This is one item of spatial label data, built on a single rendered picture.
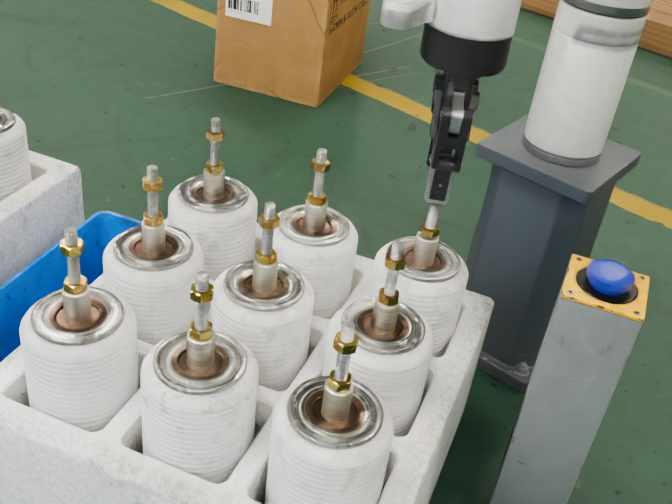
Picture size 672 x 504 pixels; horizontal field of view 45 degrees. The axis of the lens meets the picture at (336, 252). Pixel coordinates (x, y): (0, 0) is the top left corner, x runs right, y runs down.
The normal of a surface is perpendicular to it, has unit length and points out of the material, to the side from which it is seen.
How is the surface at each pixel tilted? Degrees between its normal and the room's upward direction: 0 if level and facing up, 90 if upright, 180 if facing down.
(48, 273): 88
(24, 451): 90
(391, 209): 0
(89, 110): 0
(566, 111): 90
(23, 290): 88
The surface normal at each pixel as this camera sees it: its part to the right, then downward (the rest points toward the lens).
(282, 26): -0.36, 0.50
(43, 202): 0.92, 0.30
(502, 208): -0.63, 0.38
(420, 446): 0.11, -0.82
